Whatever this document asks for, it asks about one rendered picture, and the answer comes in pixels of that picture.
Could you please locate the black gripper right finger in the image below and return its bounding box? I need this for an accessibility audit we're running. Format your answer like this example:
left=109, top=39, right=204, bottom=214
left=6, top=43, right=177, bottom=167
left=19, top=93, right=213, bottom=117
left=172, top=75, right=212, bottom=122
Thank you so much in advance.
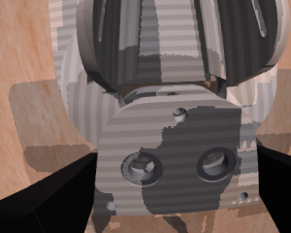
left=257, top=145, right=291, bottom=233

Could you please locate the grey metal housing plate with two holes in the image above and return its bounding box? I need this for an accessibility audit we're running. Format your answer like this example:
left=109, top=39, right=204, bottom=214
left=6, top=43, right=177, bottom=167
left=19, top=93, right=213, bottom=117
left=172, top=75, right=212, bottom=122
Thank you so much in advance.
left=92, top=93, right=259, bottom=216

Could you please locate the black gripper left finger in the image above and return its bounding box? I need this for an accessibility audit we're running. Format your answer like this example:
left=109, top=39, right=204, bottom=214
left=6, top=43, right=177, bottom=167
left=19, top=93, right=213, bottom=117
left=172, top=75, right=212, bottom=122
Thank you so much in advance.
left=0, top=152, right=98, bottom=233

